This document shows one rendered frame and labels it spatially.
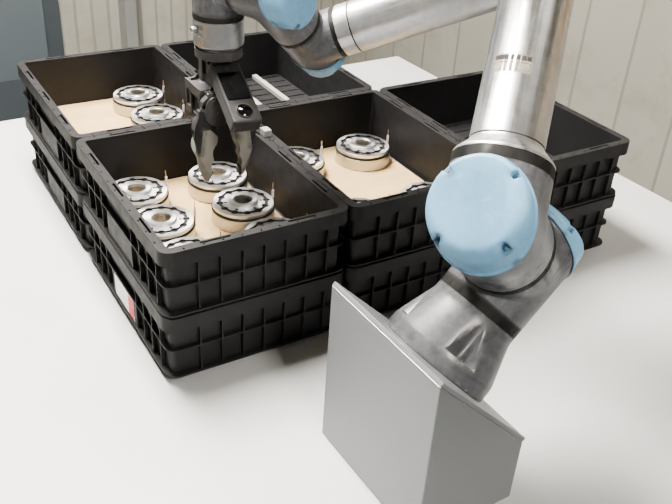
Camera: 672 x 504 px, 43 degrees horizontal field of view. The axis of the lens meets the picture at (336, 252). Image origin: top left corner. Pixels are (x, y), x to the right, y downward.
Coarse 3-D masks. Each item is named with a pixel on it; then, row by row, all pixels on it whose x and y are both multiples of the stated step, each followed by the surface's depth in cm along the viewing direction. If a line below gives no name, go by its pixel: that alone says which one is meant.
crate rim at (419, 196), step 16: (336, 96) 163; (352, 96) 164; (384, 96) 165; (432, 128) 153; (304, 160) 139; (320, 176) 134; (336, 192) 130; (416, 192) 132; (352, 208) 127; (368, 208) 128; (384, 208) 129; (400, 208) 131
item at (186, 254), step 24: (192, 120) 150; (264, 144) 144; (96, 168) 132; (120, 192) 127; (312, 216) 124; (336, 216) 125; (144, 240) 117; (216, 240) 116; (240, 240) 118; (264, 240) 120; (168, 264) 114
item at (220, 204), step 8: (224, 192) 142; (232, 192) 142; (248, 192) 143; (256, 192) 143; (264, 192) 143; (216, 200) 140; (224, 200) 140; (264, 200) 142; (272, 200) 141; (216, 208) 138; (224, 208) 138; (232, 208) 138; (240, 208) 138; (248, 208) 138; (256, 208) 138; (264, 208) 139; (272, 208) 140; (232, 216) 136; (240, 216) 136; (248, 216) 136; (256, 216) 137
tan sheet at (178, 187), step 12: (168, 180) 152; (180, 180) 152; (180, 192) 148; (180, 204) 144; (192, 204) 145; (204, 204) 145; (204, 216) 142; (276, 216) 143; (204, 228) 138; (216, 228) 138
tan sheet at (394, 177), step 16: (336, 176) 157; (352, 176) 157; (368, 176) 158; (384, 176) 158; (400, 176) 158; (416, 176) 159; (352, 192) 152; (368, 192) 152; (384, 192) 153; (400, 192) 153
